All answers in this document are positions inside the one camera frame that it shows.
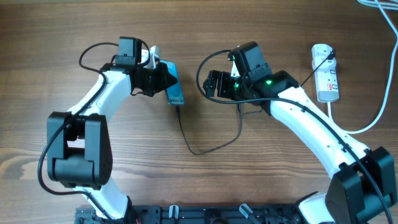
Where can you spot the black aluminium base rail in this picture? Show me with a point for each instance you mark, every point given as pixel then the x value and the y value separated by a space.
pixel 272 213

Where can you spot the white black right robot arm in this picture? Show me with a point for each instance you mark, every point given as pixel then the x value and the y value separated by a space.
pixel 363 181

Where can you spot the white power strip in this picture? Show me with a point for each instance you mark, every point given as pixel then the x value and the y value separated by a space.
pixel 324 65

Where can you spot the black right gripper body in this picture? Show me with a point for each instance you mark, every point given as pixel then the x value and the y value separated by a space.
pixel 228 87

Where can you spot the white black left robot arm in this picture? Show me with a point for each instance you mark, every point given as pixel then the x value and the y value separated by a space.
pixel 78 151

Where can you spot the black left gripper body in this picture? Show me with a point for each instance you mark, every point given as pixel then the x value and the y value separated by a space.
pixel 148 79

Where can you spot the teal screen Galaxy smartphone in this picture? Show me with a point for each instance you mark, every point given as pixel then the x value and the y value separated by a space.
pixel 174 93

